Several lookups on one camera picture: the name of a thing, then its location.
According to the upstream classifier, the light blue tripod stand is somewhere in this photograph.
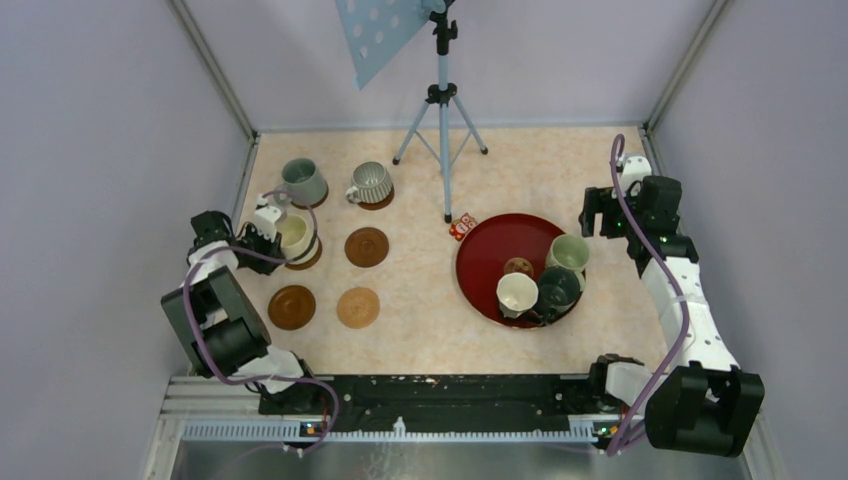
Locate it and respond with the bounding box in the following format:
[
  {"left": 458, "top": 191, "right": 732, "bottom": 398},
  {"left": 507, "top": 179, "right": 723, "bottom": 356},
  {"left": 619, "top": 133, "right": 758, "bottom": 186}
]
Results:
[{"left": 392, "top": 1, "right": 489, "bottom": 224}]

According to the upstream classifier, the brown wooden coaster front left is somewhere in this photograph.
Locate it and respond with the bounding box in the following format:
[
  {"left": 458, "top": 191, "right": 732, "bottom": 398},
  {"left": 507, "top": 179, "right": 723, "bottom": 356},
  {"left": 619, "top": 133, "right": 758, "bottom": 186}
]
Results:
[{"left": 267, "top": 285, "right": 316, "bottom": 331}]

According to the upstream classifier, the dark brown wooden coaster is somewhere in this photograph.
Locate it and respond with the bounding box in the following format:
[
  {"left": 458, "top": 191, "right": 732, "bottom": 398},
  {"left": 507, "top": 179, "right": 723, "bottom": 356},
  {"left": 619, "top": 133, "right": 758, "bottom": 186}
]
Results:
[{"left": 344, "top": 227, "right": 390, "bottom": 268}]

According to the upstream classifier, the brown wooden coaster back left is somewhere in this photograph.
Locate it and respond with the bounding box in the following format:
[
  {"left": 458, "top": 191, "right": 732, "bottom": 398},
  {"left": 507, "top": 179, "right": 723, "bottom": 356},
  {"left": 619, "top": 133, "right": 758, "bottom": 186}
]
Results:
[{"left": 291, "top": 190, "right": 329, "bottom": 210}]

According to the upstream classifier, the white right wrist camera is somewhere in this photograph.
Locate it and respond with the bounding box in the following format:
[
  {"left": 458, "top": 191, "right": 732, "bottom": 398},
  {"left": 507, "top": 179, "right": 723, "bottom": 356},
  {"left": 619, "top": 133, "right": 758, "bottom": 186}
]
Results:
[{"left": 616, "top": 154, "right": 653, "bottom": 194}]

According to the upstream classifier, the woven rattan coaster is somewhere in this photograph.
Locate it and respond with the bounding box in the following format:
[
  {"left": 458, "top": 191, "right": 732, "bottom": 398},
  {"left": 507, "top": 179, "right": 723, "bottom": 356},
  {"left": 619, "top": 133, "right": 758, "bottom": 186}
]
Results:
[{"left": 336, "top": 287, "right": 380, "bottom": 329}]

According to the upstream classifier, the red owl number tag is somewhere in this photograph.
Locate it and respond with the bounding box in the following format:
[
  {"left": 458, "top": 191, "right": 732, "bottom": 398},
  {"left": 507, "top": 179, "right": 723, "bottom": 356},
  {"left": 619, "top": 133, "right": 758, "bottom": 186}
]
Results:
[{"left": 449, "top": 213, "right": 478, "bottom": 242}]

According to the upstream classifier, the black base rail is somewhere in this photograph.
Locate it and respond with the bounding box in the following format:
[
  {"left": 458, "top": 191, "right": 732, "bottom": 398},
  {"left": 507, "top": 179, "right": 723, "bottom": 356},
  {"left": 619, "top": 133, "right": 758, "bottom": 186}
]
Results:
[{"left": 248, "top": 374, "right": 624, "bottom": 436}]

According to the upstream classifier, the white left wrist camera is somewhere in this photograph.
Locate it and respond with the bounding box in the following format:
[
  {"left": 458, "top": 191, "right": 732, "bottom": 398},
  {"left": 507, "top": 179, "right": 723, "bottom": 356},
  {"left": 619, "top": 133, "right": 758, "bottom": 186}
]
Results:
[{"left": 251, "top": 194, "right": 286, "bottom": 242}]

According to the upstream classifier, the dark green mug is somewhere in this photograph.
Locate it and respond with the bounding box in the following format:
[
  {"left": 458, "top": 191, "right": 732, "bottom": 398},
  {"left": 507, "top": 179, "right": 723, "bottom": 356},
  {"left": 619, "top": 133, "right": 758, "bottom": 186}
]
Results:
[{"left": 533, "top": 266, "right": 584, "bottom": 322}]

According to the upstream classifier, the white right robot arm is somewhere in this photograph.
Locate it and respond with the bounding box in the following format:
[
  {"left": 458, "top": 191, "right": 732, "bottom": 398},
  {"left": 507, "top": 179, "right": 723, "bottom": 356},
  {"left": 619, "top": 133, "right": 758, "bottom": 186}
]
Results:
[{"left": 579, "top": 175, "right": 765, "bottom": 457}]

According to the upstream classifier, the red round tray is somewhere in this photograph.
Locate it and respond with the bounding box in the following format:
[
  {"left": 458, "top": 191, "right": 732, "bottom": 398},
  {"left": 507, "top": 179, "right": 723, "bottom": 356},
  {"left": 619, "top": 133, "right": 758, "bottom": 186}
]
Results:
[{"left": 455, "top": 213, "right": 576, "bottom": 330}]

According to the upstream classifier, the grey ceramic mug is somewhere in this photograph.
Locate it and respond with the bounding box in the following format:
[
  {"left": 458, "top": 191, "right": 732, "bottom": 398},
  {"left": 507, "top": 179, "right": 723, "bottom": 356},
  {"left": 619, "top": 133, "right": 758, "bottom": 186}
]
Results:
[{"left": 280, "top": 158, "right": 329, "bottom": 205}]

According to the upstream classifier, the cream ceramic mug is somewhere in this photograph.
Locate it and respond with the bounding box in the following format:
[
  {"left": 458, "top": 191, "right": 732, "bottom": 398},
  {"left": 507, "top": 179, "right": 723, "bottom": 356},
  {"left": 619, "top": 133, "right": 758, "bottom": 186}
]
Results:
[{"left": 277, "top": 214, "right": 320, "bottom": 263}]

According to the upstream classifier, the brown wooden coaster back middle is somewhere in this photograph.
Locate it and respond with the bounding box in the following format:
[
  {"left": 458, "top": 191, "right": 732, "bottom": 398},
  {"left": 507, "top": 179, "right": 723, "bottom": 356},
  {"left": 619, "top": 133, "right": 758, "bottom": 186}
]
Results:
[{"left": 358, "top": 188, "right": 395, "bottom": 211}]

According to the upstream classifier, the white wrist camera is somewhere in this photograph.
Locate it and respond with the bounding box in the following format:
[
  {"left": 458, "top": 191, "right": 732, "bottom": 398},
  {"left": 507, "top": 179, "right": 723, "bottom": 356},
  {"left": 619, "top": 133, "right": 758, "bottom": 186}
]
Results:
[
  {"left": 251, "top": 194, "right": 286, "bottom": 242},
  {"left": 616, "top": 154, "right": 653, "bottom": 194}
]

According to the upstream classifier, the brown wooden coaster middle left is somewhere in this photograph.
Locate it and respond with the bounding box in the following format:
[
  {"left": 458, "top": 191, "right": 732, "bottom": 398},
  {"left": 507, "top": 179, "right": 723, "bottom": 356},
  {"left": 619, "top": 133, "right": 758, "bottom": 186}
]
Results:
[{"left": 285, "top": 240, "right": 323, "bottom": 271}]

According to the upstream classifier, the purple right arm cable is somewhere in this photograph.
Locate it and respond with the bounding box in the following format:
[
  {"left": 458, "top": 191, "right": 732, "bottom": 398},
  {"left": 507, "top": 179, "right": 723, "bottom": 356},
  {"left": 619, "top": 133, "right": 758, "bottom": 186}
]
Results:
[{"left": 605, "top": 133, "right": 693, "bottom": 458}]

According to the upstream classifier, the white faceted cup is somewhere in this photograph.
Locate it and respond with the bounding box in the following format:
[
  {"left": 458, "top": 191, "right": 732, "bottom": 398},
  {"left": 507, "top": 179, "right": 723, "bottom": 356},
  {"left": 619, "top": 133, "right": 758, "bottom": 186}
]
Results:
[{"left": 496, "top": 272, "right": 538, "bottom": 319}]

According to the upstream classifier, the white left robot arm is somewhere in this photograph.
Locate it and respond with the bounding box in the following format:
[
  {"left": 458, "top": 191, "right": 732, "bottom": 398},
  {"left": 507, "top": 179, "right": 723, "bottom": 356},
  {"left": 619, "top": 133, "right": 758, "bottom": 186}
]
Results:
[{"left": 160, "top": 211, "right": 321, "bottom": 414}]

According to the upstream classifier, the blue perforated board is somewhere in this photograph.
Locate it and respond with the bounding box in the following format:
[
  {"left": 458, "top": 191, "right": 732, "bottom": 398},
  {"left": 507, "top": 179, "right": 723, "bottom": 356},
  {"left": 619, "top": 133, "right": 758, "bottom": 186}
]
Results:
[{"left": 335, "top": 0, "right": 449, "bottom": 90}]

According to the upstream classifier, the ribbed grey white cup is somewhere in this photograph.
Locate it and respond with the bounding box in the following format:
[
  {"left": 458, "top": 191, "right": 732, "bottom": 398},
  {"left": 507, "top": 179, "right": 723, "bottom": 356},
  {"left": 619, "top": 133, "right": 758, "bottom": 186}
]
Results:
[{"left": 345, "top": 161, "right": 393, "bottom": 205}]

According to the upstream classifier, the light green mug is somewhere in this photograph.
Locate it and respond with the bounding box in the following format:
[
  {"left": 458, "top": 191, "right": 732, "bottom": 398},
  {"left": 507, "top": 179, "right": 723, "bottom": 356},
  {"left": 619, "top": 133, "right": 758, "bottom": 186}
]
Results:
[{"left": 545, "top": 234, "right": 590, "bottom": 272}]

